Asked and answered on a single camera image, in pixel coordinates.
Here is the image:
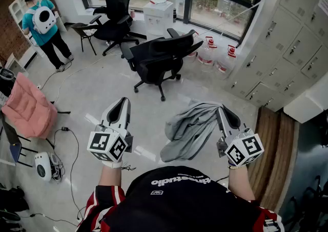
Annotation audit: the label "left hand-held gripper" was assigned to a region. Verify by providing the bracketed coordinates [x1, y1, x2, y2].
[87, 97, 134, 164]

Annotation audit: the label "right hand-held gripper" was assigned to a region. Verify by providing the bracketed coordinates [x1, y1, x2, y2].
[216, 104, 265, 167]

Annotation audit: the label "grey clothes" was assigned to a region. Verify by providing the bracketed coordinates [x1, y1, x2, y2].
[160, 99, 223, 163]

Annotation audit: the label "black low-back office chair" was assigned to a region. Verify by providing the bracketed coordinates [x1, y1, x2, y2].
[120, 28, 204, 102]

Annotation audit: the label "person's right forearm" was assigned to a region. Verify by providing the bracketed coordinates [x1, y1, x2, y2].
[227, 164, 257, 202]

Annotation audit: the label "person's left forearm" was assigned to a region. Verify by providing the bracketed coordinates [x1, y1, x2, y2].
[98, 165, 123, 188]

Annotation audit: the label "small dark cushioned chair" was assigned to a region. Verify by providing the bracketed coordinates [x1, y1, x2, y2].
[70, 22, 99, 56]

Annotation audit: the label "black mesh headrest office chair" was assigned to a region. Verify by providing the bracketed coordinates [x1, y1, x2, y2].
[89, 0, 148, 57]

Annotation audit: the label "white wrist cuff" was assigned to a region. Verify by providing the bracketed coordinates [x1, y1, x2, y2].
[102, 159, 124, 169]

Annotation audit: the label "brown wooden planks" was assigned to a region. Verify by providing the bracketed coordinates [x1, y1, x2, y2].
[247, 107, 295, 213]

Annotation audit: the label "small grey device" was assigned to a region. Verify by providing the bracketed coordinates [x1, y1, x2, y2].
[50, 153, 64, 181]

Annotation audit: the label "pink padded jacket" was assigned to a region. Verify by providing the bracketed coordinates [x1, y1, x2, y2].
[1, 72, 58, 140]

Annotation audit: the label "grey metal lockers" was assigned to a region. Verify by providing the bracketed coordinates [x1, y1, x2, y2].
[225, 0, 328, 113]

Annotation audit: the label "person's black red jersey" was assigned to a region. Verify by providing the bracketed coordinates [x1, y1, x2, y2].
[76, 165, 285, 232]

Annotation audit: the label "white water dispenser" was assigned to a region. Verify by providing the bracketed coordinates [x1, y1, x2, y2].
[142, 1, 174, 41]

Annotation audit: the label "black bag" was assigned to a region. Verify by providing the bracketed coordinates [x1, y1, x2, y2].
[0, 184, 30, 232]

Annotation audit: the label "white shelf unit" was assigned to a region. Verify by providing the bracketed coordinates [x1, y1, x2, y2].
[9, 0, 67, 47]

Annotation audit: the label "black power adapter cable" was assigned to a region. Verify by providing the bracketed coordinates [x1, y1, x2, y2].
[52, 126, 84, 223]

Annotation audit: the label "black metal frame chair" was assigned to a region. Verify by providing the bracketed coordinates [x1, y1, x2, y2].
[0, 101, 71, 168]

